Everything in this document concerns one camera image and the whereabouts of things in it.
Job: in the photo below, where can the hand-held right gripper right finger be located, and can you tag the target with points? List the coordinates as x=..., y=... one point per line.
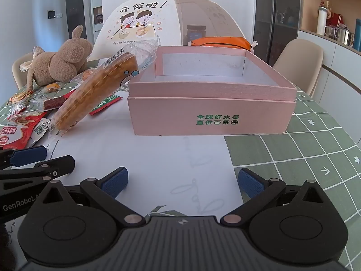
x=250, y=183

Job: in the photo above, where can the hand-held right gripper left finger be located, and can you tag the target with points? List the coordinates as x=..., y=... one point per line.
x=115, y=183

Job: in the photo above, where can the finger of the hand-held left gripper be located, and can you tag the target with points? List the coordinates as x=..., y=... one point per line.
x=60, y=164
x=28, y=155

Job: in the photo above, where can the large red snack packet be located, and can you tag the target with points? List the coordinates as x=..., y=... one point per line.
x=17, y=132

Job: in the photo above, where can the yellow red cracker packet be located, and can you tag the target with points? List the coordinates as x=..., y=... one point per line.
x=20, y=97

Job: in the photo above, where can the small dark red snack packet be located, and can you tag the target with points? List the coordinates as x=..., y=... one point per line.
x=53, y=102

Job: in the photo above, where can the small orange snack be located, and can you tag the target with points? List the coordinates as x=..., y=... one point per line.
x=53, y=86

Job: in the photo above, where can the long bread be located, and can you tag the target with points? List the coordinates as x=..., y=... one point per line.
x=90, y=96

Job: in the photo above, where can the red packet with green top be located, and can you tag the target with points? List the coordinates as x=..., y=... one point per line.
x=108, y=103

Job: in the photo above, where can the pink cardboard gift box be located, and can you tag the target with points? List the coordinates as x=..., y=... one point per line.
x=208, y=115

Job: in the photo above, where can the small pastry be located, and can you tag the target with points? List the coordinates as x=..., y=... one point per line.
x=84, y=75

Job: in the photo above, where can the red white candy packet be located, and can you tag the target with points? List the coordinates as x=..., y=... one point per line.
x=19, y=109

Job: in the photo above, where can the beige chair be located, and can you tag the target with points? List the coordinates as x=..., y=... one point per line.
x=19, y=70
x=299, y=59

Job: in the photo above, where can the brown plush toy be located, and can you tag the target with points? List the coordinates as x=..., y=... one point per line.
x=62, y=62

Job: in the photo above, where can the white sideboard cabinet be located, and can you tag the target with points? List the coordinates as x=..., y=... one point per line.
x=338, y=70

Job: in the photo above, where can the orange basketball plush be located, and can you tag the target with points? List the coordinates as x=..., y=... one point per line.
x=220, y=41

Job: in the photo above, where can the dark room door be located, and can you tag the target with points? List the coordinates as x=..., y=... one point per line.
x=74, y=8

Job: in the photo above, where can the glass jar with dark lid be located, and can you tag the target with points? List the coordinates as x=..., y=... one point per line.
x=196, y=34

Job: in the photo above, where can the dark glass door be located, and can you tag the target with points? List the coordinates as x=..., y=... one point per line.
x=276, y=19

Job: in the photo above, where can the glass pitcher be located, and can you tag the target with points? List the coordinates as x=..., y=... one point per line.
x=331, y=32

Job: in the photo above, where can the steel kettle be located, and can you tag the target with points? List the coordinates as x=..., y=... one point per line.
x=343, y=35

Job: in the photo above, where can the printed mesh food cover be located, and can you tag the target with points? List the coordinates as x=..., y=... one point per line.
x=180, y=19

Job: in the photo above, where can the white thermos bottle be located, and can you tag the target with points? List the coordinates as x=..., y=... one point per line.
x=321, y=22

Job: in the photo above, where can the black wall control panel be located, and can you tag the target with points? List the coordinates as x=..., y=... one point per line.
x=51, y=15

